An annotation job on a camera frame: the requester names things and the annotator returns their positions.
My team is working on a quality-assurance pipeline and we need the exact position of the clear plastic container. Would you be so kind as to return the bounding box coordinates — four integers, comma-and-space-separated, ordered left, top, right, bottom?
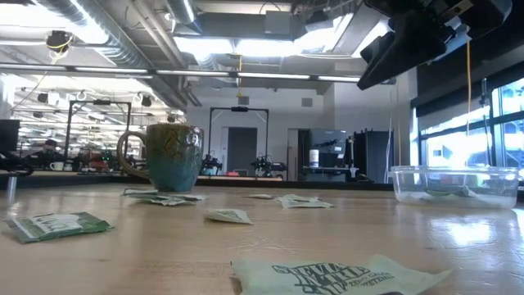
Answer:
389, 165, 521, 210

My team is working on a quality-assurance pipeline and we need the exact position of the black cabinet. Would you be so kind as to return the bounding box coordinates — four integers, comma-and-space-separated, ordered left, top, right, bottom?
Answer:
353, 129, 395, 184

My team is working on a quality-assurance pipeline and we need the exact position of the black computer monitor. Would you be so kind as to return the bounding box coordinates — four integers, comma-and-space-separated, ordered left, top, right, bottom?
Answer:
0, 119, 21, 153

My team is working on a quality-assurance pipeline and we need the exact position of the ribbed silver ceiling duct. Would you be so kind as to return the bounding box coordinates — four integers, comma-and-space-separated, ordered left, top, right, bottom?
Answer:
34, 0, 193, 111

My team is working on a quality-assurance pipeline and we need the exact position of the person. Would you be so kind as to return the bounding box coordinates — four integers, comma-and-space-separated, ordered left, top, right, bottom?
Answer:
25, 138, 66, 170

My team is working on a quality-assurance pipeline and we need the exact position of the long light strip bar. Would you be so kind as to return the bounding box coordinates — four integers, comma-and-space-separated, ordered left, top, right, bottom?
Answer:
0, 62, 396, 84

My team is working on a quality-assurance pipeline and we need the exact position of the black robot rig frame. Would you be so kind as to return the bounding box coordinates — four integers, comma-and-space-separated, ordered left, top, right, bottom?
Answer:
208, 107, 270, 173
64, 99, 133, 165

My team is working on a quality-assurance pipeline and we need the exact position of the teal brown ceramic mug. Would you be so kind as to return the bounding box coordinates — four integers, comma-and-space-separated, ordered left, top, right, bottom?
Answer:
116, 122, 205, 193

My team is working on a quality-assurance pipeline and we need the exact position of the grey ceiling box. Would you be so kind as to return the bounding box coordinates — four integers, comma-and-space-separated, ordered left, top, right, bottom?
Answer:
264, 10, 292, 36

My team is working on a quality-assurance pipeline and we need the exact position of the large window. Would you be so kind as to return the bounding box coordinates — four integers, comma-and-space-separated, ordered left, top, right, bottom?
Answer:
417, 77, 524, 179

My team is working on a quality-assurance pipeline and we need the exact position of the pale green Stevia packet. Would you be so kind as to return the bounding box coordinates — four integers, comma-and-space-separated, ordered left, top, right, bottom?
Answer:
278, 193, 320, 202
230, 254, 453, 295
171, 193, 209, 202
130, 193, 173, 204
203, 208, 254, 225
280, 198, 335, 210
149, 197, 197, 207

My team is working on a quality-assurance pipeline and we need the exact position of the round black ceiling device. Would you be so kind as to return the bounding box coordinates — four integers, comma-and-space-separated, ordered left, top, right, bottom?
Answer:
44, 29, 74, 54

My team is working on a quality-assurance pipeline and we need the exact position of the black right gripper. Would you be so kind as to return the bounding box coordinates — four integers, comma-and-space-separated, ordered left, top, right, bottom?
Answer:
356, 0, 513, 92

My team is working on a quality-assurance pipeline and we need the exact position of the grey door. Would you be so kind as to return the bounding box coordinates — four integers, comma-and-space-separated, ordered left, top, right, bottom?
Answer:
226, 126, 259, 177

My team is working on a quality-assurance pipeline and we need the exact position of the hanging yellow cable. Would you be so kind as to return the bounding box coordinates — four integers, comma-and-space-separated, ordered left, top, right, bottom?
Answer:
465, 40, 472, 136

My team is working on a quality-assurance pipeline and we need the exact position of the large black screen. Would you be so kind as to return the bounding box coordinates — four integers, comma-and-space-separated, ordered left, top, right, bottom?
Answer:
309, 129, 348, 168

